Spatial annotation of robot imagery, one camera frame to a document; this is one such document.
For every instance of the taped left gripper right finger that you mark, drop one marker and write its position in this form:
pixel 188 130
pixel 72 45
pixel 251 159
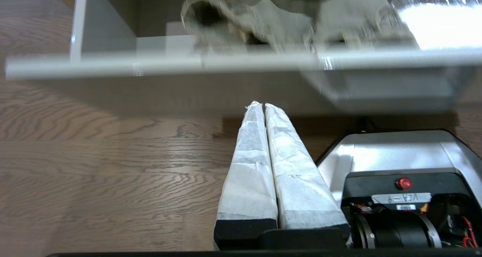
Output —
pixel 297 181

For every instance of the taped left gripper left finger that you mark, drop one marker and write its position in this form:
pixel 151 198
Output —
pixel 250 174

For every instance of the grey denim shorts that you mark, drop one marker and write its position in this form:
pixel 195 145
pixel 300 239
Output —
pixel 271 23

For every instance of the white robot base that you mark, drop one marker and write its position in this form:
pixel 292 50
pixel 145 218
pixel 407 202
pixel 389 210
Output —
pixel 391 151

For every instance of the red robot button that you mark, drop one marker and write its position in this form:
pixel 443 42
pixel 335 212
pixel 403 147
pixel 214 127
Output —
pixel 403 183

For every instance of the white robot label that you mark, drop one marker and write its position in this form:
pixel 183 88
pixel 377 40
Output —
pixel 403 198

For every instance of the white slipper in plastic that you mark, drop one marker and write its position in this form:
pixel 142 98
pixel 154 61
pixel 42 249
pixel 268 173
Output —
pixel 440 23

